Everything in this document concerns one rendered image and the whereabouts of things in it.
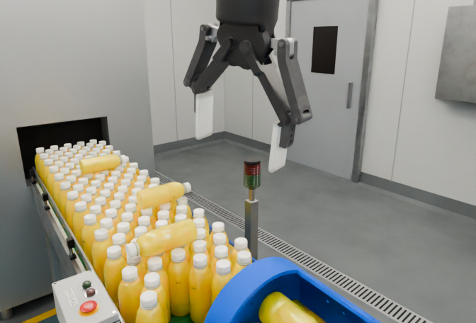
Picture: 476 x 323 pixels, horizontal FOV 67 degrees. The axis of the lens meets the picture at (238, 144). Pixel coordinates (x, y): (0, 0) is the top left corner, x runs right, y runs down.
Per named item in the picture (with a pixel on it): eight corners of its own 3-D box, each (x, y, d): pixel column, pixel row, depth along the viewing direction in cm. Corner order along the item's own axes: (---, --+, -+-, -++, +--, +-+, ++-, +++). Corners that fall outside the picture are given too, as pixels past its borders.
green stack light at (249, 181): (250, 190, 129) (250, 177, 128) (239, 184, 134) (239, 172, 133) (263, 185, 133) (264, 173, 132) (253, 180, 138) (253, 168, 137)
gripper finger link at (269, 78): (256, 43, 46) (263, 37, 45) (296, 120, 45) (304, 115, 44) (236, 46, 43) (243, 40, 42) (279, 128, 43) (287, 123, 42)
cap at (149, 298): (159, 302, 85) (159, 296, 85) (144, 309, 83) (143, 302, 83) (153, 293, 88) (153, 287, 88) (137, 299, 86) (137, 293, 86)
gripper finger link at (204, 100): (199, 95, 51) (195, 94, 51) (198, 140, 54) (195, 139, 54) (214, 91, 53) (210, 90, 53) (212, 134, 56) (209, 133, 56)
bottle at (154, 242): (201, 238, 105) (139, 260, 94) (192, 242, 110) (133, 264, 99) (193, 214, 106) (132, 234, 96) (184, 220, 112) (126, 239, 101)
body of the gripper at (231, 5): (200, -16, 42) (198, 64, 46) (257, -11, 37) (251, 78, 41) (241, -14, 47) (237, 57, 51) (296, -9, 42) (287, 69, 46)
